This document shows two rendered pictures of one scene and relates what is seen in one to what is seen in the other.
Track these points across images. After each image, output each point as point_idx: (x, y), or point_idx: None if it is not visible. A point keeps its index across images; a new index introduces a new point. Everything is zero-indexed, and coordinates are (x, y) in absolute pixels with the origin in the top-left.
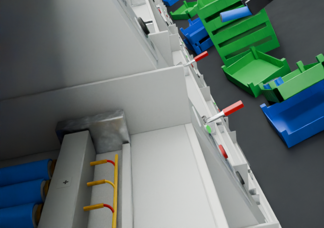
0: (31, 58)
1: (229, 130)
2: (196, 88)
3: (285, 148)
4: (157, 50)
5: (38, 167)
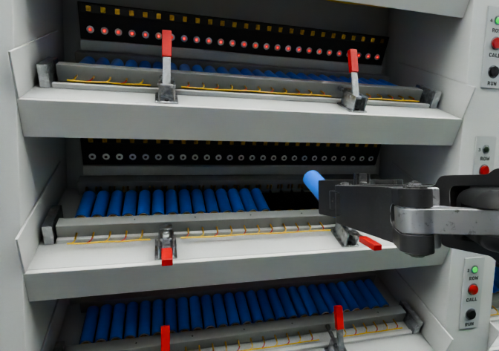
0: None
1: None
2: (292, 251)
3: None
4: (5, 62)
5: None
